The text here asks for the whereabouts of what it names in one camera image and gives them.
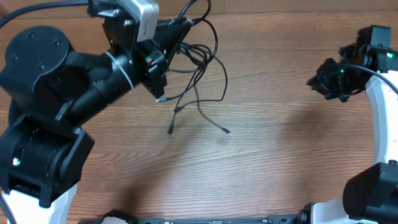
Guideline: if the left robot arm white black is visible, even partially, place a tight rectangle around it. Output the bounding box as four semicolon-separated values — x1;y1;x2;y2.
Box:
1;16;193;223

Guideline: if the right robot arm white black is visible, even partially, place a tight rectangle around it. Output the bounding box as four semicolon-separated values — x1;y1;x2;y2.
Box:
287;25;397;224

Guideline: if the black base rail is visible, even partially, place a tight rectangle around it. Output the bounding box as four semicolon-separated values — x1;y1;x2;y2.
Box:
78;210;299;224

